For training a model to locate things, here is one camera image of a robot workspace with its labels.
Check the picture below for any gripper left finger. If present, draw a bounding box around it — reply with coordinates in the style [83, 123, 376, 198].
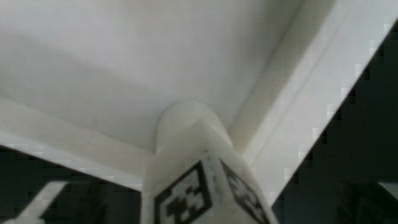
[0, 181, 68, 224]

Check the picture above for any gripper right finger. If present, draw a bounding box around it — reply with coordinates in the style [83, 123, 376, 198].
[335, 181, 398, 224]

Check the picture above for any white table leg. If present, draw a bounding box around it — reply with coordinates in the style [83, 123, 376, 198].
[139, 101, 278, 224]

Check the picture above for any white square table top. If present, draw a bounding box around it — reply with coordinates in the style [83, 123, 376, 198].
[0, 0, 398, 196]

